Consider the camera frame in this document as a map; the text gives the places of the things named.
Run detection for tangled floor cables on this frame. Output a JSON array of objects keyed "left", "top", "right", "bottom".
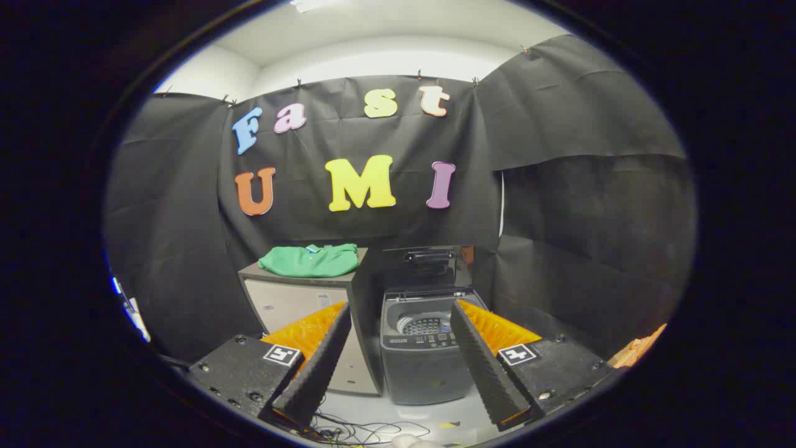
[{"left": 311, "top": 411, "right": 431, "bottom": 446}]

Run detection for green polo shirt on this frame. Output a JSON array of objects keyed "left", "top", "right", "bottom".
[{"left": 258, "top": 243, "right": 360, "bottom": 278}]

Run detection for white object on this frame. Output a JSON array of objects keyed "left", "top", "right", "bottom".
[{"left": 111, "top": 277, "right": 152, "bottom": 343}]

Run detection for wooden object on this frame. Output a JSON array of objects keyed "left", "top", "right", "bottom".
[{"left": 608, "top": 324, "right": 667, "bottom": 369}]

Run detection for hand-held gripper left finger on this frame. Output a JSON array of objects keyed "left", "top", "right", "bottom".
[{"left": 187, "top": 301, "right": 353, "bottom": 433}]

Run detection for grey cabinet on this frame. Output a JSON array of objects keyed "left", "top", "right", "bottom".
[{"left": 238, "top": 248, "right": 384, "bottom": 397}]

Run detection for grey washing machine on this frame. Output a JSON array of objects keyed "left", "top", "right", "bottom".
[{"left": 380, "top": 287, "right": 489, "bottom": 406}]

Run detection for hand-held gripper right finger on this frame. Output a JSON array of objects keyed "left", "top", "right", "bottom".
[{"left": 450, "top": 299, "right": 616, "bottom": 431}]

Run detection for black backdrop cloth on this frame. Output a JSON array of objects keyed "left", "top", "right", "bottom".
[{"left": 103, "top": 34, "right": 697, "bottom": 368}]

